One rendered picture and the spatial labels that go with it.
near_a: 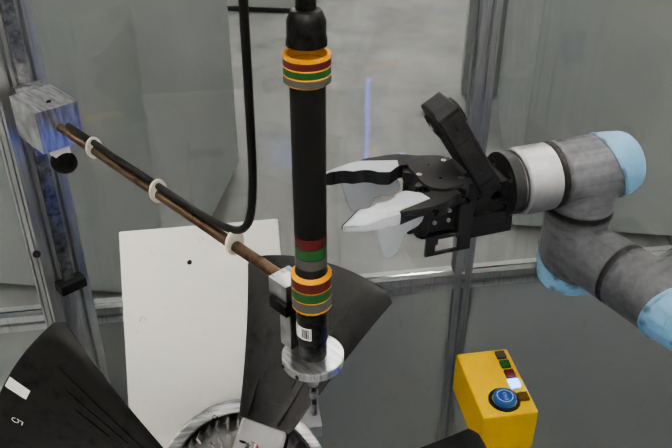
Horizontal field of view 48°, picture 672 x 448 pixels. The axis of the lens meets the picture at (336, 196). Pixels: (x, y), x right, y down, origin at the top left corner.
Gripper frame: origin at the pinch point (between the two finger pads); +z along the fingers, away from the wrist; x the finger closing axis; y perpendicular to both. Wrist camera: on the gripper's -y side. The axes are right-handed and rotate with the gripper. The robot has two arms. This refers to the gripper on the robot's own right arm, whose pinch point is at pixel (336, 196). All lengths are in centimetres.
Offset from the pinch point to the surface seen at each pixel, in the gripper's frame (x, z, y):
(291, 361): -0.7, 5.4, 20.0
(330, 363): -2.4, 1.4, 20.0
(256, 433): 8.2, 8.4, 39.9
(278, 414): 7.1, 5.5, 36.2
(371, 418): 65, -32, 110
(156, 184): 26.6, 15.6, 10.4
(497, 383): 22, -38, 59
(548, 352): 58, -76, 94
